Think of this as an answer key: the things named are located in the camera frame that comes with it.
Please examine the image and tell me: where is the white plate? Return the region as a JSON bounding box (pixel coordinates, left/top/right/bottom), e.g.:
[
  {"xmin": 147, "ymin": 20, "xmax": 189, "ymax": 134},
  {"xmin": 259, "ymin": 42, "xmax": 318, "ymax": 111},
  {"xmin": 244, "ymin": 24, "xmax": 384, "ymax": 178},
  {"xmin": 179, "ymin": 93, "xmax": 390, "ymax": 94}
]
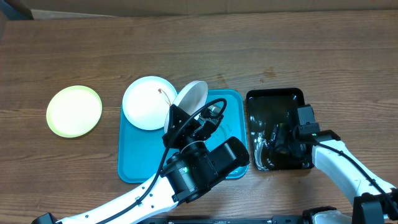
[
  {"xmin": 122, "ymin": 76, "xmax": 177, "ymax": 131},
  {"xmin": 172, "ymin": 80, "xmax": 208, "ymax": 115}
]

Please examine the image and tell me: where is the green rimmed plate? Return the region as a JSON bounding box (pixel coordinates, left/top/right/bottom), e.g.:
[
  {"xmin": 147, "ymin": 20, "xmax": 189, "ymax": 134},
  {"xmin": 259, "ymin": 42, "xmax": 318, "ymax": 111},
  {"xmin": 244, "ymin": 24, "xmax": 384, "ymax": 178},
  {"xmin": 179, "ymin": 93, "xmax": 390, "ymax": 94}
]
[{"xmin": 46, "ymin": 85, "xmax": 103, "ymax": 138}]

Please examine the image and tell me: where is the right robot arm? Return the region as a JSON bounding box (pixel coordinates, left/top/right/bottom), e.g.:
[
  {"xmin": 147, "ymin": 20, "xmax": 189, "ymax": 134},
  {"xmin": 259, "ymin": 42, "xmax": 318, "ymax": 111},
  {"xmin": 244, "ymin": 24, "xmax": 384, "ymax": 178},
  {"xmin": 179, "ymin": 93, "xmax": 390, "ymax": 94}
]
[{"xmin": 269, "ymin": 123, "xmax": 397, "ymax": 223}]

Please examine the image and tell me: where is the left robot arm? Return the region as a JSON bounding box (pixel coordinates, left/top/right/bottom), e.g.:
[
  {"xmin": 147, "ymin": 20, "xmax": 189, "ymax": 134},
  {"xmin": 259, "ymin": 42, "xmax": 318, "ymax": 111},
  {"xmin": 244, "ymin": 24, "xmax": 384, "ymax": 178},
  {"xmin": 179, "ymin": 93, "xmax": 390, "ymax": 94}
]
[{"xmin": 34, "ymin": 101, "xmax": 249, "ymax": 224}]

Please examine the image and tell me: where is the teal plastic tray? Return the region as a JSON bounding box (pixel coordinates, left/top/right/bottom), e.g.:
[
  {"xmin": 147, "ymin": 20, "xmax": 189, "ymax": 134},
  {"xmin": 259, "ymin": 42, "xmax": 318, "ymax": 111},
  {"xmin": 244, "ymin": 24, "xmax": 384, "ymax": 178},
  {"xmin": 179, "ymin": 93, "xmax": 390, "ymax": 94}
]
[{"xmin": 117, "ymin": 89, "xmax": 248, "ymax": 184}]

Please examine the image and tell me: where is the black water tray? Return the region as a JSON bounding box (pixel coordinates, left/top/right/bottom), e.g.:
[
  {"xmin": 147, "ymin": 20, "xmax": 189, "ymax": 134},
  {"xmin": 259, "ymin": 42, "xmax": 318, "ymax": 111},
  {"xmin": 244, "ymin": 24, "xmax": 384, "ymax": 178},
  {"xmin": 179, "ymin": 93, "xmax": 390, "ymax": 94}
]
[{"xmin": 246, "ymin": 88, "xmax": 309, "ymax": 171}]

